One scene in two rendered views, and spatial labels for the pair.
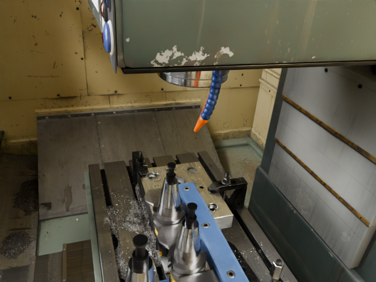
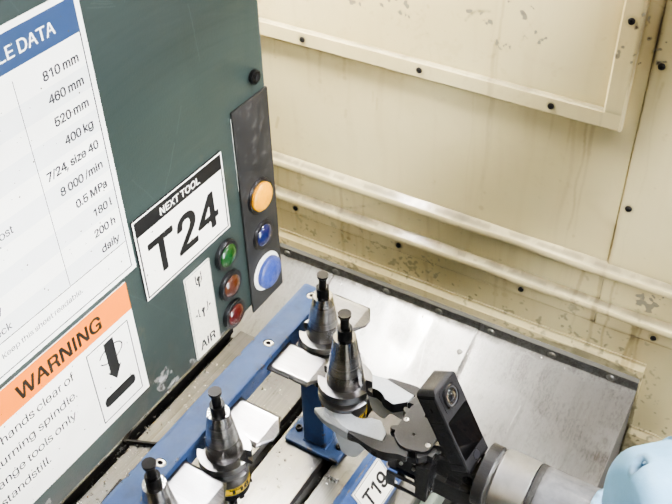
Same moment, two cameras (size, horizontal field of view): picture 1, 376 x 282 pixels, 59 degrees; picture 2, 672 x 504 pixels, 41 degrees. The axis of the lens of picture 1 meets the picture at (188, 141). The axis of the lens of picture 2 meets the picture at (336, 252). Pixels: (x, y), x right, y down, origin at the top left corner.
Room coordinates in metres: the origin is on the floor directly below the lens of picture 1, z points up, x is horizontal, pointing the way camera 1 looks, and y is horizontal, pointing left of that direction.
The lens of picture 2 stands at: (0.66, 0.60, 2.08)
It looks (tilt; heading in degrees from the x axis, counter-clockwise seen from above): 40 degrees down; 233
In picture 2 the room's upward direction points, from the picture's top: 2 degrees counter-clockwise
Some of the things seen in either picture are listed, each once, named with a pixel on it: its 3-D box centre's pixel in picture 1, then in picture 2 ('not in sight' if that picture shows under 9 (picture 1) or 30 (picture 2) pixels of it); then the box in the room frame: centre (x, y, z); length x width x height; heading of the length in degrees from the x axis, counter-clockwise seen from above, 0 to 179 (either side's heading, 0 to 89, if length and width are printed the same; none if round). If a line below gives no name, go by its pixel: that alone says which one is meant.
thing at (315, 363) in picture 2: not in sight; (301, 366); (0.22, -0.07, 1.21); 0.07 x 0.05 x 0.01; 111
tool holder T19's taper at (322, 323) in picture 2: not in sight; (322, 314); (0.17, -0.09, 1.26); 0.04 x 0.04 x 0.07
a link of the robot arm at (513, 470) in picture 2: not in sight; (511, 483); (0.16, 0.23, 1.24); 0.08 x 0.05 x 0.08; 21
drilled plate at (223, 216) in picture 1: (181, 196); not in sight; (0.83, 0.01, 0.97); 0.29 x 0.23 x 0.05; 21
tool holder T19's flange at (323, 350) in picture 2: not in sight; (323, 338); (0.17, -0.09, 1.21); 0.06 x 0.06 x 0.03
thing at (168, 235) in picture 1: (177, 235); (196, 491); (0.42, 0.01, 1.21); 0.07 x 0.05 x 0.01; 111
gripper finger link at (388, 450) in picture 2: not in sight; (387, 439); (0.24, 0.12, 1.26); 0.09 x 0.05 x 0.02; 124
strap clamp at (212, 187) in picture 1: (226, 191); not in sight; (0.87, -0.14, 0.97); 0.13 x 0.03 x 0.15; 111
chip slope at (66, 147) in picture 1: (136, 161); not in sight; (1.33, 0.24, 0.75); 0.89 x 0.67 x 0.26; 111
